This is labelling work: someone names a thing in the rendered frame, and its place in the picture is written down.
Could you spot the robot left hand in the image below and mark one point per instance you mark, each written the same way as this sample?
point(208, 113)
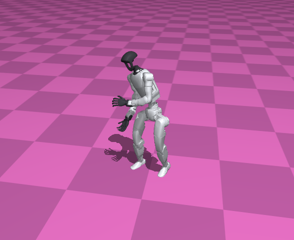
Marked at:
point(120, 102)

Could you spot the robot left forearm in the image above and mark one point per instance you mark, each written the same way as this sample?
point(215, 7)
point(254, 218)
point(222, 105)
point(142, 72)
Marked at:
point(138, 102)

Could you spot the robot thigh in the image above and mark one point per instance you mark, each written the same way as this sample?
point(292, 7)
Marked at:
point(159, 132)
point(138, 128)

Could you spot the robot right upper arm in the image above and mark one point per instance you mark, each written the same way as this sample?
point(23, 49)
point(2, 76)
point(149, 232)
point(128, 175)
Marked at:
point(135, 95)

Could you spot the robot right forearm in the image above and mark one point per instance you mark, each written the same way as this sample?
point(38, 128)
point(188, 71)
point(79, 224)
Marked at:
point(131, 111)

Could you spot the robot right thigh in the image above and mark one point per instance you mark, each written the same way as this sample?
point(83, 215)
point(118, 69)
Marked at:
point(138, 128)

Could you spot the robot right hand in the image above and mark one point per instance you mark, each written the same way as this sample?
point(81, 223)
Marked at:
point(124, 124)

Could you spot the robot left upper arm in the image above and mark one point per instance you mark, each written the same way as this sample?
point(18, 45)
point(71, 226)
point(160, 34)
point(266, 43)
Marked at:
point(148, 81)

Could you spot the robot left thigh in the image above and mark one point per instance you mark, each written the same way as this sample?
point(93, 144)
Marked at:
point(159, 132)

